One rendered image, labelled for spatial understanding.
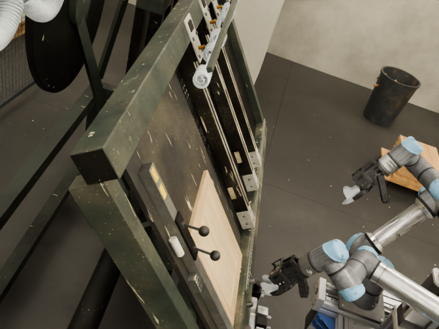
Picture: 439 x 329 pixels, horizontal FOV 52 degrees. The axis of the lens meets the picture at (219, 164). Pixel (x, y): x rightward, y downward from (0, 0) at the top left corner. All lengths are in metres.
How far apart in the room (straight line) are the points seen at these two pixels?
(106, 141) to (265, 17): 4.49
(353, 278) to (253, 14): 4.35
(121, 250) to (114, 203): 0.18
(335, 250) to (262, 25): 4.31
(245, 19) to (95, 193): 4.51
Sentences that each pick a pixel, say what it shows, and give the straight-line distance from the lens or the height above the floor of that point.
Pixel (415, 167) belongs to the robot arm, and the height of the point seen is 1.78.
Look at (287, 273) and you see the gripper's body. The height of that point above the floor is 1.50.
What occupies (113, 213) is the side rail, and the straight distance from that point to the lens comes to 1.24.
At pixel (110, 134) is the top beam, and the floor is 1.94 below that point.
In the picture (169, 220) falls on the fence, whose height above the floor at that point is 1.51.
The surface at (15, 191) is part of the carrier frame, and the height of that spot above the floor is 0.79.
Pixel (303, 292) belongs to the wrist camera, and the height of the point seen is 1.45.
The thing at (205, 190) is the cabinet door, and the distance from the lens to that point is 1.97.
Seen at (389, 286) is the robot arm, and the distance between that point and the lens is 1.60.
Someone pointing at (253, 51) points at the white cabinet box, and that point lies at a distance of 5.64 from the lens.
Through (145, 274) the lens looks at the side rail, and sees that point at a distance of 1.39.
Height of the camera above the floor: 2.62
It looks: 37 degrees down
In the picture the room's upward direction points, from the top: 19 degrees clockwise
